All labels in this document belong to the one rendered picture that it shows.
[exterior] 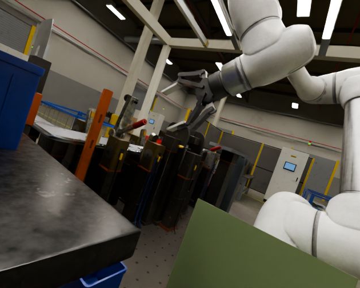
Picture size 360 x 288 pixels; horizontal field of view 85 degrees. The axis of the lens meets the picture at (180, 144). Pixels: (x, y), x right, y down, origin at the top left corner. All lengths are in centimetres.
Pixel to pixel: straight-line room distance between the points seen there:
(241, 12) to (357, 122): 55
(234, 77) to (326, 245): 51
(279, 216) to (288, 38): 51
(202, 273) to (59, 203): 47
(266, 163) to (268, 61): 792
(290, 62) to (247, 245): 44
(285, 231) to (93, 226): 60
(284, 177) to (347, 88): 662
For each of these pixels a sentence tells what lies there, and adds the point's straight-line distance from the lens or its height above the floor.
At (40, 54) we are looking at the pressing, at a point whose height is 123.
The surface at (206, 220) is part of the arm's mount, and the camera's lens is 58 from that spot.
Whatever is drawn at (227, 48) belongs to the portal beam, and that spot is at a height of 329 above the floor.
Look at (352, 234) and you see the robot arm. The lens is 71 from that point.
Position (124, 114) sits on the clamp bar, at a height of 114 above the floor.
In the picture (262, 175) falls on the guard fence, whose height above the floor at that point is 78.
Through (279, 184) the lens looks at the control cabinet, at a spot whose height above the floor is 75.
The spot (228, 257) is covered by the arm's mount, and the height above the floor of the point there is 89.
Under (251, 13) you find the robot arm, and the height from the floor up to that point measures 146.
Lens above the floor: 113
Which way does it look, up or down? 2 degrees down
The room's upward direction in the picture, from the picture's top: 20 degrees clockwise
